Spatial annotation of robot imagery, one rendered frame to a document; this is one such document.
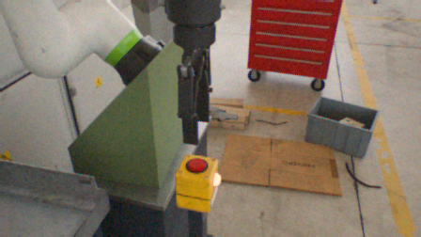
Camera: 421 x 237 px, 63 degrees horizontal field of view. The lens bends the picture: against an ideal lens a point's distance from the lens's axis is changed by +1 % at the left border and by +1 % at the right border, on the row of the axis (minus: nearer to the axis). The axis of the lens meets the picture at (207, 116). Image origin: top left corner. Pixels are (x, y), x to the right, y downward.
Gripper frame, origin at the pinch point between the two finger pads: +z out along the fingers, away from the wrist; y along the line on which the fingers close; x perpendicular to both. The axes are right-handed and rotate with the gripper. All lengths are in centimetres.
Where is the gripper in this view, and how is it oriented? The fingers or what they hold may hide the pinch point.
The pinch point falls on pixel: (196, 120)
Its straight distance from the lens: 69.5
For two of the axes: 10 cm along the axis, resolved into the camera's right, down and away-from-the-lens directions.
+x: 9.7, 1.3, -2.2
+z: 0.0, 8.5, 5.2
